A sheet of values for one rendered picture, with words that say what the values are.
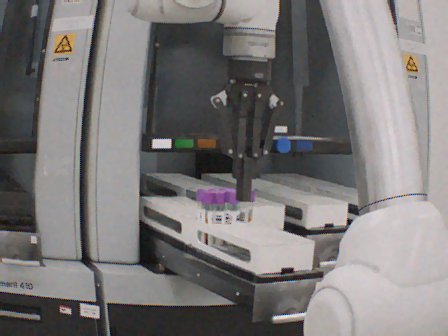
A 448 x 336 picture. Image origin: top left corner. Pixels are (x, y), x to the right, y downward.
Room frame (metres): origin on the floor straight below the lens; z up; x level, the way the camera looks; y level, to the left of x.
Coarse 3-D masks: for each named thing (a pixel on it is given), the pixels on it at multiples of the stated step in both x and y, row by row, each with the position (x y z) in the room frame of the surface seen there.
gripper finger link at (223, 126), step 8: (216, 104) 1.88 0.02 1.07; (216, 112) 1.90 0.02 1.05; (224, 112) 1.88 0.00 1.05; (216, 120) 1.90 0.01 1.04; (224, 120) 1.88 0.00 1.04; (224, 128) 1.89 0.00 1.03; (224, 136) 1.89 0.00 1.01; (224, 144) 1.89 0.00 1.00; (232, 144) 1.89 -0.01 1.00; (232, 152) 1.89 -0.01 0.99
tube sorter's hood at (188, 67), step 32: (288, 0) 2.29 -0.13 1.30; (160, 32) 2.18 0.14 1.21; (192, 32) 2.21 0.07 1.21; (288, 32) 2.29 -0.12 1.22; (320, 32) 2.32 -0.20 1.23; (160, 64) 2.18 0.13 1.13; (192, 64) 2.21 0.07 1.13; (224, 64) 2.23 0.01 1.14; (288, 64) 2.28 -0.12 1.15; (320, 64) 2.31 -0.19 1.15; (160, 96) 2.19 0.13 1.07; (192, 96) 2.21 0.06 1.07; (288, 96) 2.28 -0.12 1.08; (320, 96) 2.31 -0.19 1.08; (160, 128) 2.19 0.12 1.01; (192, 128) 2.21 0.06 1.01; (288, 128) 2.29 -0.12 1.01; (320, 128) 2.31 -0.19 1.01
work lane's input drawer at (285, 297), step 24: (144, 240) 2.20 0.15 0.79; (168, 240) 2.09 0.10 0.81; (168, 264) 2.06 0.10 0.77; (192, 264) 1.94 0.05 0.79; (216, 264) 1.86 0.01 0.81; (216, 288) 1.83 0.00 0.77; (240, 288) 1.74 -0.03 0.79; (264, 288) 1.69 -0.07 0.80; (288, 288) 1.70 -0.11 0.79; (312, 288) 1.72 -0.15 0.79; (264, 312) 1.69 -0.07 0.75; (288, 312) 1.70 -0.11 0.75
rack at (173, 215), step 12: (144, 204) 2.25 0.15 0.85; (156, 204) 2.18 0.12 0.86; (168, 204) 2.19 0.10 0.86; (180, 204) 2.21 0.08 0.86; (192, 204) 2.21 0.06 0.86; (144, 216) 2.26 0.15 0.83; (156, 216) 2.28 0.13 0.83; (168, 216) 2.28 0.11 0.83; (180, 216) 2.05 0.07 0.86; (192, 216) 2.04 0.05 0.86; (156, 228) 2.18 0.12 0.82; (168, 228) 2.12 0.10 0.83; (180, 228) 2.23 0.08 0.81
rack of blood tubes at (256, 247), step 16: (192, 224) 1.99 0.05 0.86; (208, 224) 1.93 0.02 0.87; (224, 224) 1.95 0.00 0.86; (240, 224) 1.95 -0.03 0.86; (256, 224) 1.97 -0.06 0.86; (192, 240) 1.99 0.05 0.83; (240, 240) 1.79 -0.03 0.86; (256, 240) 1.77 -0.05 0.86; (272, 240) 1.77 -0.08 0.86; (288, 240) 1.78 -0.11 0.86; (304, 240) 1.78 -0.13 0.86; (224, 256) 1.85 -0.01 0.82; (240, 256) 1.92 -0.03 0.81; (256, 256) 1.73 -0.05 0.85; (272, 256) 1.73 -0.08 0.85; (288, 256) 1.74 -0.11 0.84; (304, 256) 1.75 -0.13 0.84; (256, 272) 1.73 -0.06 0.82; (272, 272) 1.73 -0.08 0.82
